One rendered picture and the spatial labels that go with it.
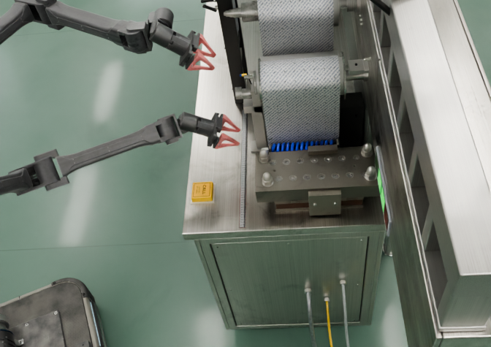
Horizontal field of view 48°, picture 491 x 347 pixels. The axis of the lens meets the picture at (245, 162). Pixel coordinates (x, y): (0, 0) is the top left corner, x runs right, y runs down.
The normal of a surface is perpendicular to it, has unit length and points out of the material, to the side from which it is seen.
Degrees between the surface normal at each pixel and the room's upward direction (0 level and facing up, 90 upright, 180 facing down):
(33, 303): 0
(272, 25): 92
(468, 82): 0
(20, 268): 0
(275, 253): 90
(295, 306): 90
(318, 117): 90
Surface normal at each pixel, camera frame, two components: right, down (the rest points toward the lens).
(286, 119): -0.02, 0.77
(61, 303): -0.11, -0.63
